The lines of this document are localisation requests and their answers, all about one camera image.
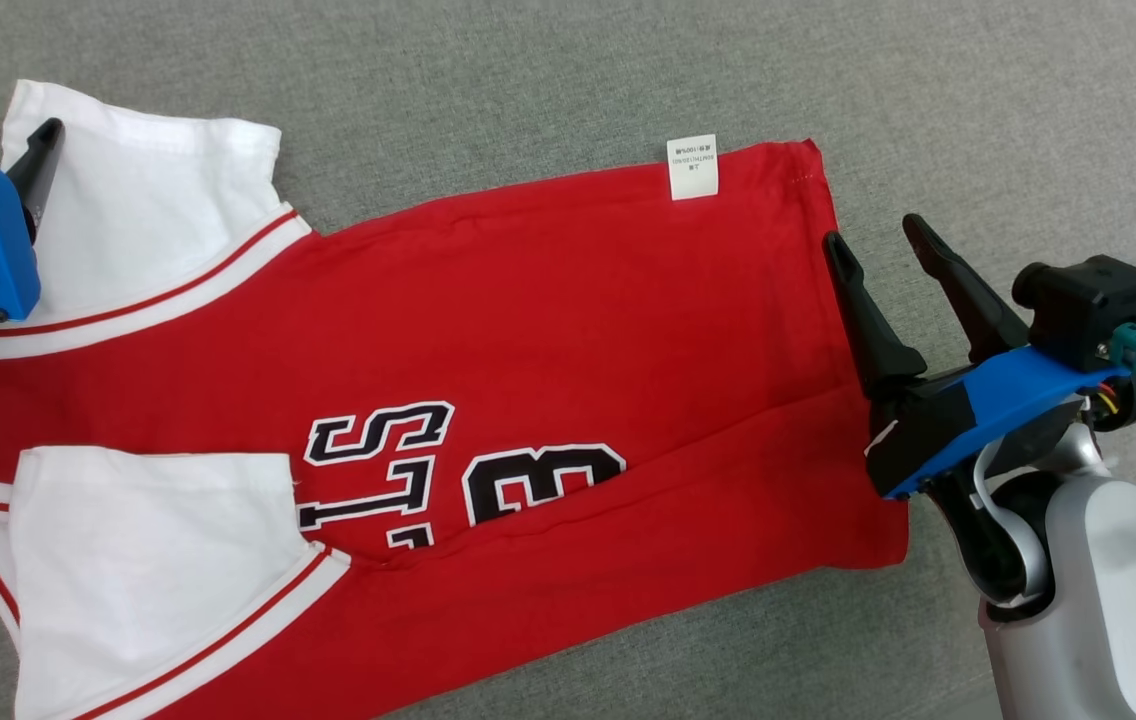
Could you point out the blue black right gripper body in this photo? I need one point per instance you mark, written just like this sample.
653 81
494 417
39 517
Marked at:
958 415

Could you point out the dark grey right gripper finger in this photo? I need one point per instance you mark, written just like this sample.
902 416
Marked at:
978 305
873 330

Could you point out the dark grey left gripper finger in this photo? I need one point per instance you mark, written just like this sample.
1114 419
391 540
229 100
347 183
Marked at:
38 175

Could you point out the red white basketball jersey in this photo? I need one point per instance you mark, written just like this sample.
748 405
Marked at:
548 320

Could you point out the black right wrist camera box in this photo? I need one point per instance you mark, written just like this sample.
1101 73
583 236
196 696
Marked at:
1088 305

